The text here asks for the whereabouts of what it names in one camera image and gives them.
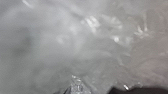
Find grey translucent trash bag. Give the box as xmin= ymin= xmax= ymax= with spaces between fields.
xmin=0 ymin=0 xmax=168 ymax=94

